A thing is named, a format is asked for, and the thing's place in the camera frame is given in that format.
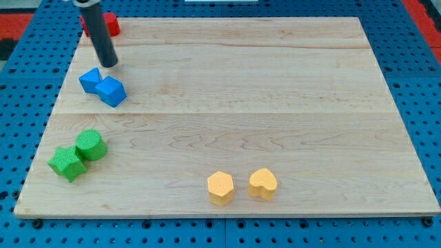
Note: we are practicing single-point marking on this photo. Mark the blue triangle block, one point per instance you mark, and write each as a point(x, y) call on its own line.
point(90, 80)

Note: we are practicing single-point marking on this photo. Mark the blue cube block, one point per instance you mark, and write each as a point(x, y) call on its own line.
point(111, 91)

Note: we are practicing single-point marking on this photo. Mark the red block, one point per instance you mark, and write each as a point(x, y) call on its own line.
point(111, 22)

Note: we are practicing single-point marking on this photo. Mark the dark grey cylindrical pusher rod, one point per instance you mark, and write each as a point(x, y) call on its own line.
point(100, 36)

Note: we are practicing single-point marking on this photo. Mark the green cylinder block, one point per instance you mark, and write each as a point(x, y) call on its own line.
point(91, 145)

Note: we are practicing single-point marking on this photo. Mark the light wooden board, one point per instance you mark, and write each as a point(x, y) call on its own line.
point(302, 97)

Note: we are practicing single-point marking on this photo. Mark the green star block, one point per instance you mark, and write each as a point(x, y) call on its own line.
point(68, 163)

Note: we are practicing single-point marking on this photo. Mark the yellow hexagon block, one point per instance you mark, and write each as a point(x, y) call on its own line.
point(221, 188)

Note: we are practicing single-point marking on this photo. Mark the yellow heart block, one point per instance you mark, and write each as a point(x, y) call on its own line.
point(263, 184)

